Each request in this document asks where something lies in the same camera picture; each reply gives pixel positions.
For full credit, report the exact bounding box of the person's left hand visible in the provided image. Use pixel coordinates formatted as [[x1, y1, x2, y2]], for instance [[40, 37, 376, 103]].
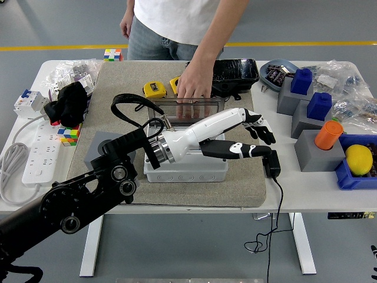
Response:
[[176, 69, 214, 119]]

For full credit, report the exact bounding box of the blue plastic bin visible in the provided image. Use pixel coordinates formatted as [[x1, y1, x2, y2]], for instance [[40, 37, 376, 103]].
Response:
[[334, 134, 377, 191]]

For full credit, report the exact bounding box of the colourful puzzle cube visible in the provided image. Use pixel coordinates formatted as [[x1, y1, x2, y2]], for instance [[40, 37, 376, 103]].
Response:
[[57, 125, 82, 147], [103, 48, 124, 62]]

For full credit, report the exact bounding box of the grey block holder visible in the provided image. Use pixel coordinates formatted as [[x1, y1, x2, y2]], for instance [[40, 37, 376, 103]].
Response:
[[290, 99, 333, 139], [276, 77, 315, 116]]

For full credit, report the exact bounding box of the black cloth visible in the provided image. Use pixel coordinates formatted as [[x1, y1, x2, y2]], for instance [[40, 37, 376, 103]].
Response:
[[44, 81, 89, 128]]

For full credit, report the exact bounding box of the black plastic tray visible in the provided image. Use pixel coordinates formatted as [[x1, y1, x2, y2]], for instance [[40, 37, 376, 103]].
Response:
[[210, 58, 260, 103]]

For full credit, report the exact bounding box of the white power strip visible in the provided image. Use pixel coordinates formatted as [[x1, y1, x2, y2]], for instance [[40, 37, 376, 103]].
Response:
[[22, 121, 62, 187]]

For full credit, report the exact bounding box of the beige fabric mat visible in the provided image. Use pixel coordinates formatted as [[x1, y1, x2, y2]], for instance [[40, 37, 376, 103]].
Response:
[[64, 61, 267, 207]]

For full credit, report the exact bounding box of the blue block battery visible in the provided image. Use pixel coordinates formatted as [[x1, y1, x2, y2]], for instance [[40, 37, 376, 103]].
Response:
[[290, 68, 313, 95], [306, 92, 333, 121]]

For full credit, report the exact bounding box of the blue-grey shallow bowl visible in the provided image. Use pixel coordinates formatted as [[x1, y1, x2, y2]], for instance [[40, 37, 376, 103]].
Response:
[[259, 58, 300, 93]]

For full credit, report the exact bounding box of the yellow tape measure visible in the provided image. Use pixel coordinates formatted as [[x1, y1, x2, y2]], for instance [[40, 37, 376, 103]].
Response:
[[169, 75, 182, 96], [134, 81, 168, 112]]

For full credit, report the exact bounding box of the person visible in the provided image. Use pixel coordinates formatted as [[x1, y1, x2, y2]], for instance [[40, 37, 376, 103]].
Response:
[[119, 0, 251, 61]]

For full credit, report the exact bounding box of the transparent hinged box lid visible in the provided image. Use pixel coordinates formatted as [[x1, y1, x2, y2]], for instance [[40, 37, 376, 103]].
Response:
[[148, 98, 226, 124]]

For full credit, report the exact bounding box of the black power adapter with cord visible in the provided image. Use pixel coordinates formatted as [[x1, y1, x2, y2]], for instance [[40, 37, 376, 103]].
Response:
[[243, 150, 284, 283]]

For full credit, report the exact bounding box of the silver under-table bracket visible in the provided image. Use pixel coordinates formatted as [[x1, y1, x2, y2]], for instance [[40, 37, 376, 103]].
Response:
[[252, 212, 276, 221]]

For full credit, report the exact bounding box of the white circuit breaker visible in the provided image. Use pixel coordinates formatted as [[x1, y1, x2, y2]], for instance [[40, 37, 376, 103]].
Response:
[[13, 89, 49, 119]]

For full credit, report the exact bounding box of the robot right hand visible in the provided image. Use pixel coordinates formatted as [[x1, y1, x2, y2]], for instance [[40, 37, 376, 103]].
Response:
[[370, 245, 377, 279]]

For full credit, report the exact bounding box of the black table control panel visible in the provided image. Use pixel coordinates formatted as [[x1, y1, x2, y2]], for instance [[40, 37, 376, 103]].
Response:
[[327, 211, 377, 221]]

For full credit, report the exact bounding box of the grey block with round hole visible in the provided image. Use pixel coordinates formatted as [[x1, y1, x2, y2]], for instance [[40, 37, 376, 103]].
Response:
[[84, 130, 139, 172], [294, 129, 347, 173]]

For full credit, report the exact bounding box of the clear bag of parts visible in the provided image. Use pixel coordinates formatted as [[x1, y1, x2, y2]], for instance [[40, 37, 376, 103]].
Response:
[[41, 58, 103, 98], [331, 88, 377, 135], [306, 60, 369, 100]]

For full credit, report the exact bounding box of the yellow lemon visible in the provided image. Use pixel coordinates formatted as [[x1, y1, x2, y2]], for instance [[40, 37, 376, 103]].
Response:
[[345, 144, 374, 177]]

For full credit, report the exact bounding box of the person's right hand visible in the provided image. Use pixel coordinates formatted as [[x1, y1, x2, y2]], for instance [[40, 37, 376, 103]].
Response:
[[120, 13, 133, 39]]

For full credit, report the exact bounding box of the orange cylinder battery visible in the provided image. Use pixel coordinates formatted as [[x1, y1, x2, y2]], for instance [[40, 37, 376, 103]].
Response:
[[314, 120, 345, 150]]

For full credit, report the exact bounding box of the white table leg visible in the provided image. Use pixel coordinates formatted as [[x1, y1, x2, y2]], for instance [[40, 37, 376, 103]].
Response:
[[79, 213, 104, 278], [288, 212, 318, 275]]

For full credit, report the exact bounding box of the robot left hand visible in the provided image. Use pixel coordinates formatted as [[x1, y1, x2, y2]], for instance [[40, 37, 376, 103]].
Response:
[[163, 107, 277, 164]]

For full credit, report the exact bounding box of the grey plastic junction box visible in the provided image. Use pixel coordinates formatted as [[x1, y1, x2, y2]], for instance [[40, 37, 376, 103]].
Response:
[[144, 117, 229, 183]]

